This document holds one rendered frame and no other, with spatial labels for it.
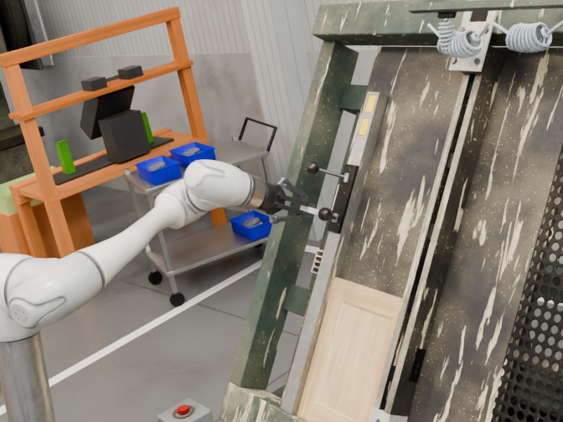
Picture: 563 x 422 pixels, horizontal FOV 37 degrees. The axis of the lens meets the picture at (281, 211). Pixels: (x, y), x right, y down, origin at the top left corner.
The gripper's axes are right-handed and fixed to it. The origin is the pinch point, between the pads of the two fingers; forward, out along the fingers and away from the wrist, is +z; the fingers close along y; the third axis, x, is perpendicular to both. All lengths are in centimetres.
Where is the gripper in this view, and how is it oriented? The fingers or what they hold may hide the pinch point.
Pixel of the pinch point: (312, 211)
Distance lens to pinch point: 234.0
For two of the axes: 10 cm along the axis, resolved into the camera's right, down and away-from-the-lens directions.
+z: 7.4, 2.2, 6.3
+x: 6.1, 1.5, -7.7
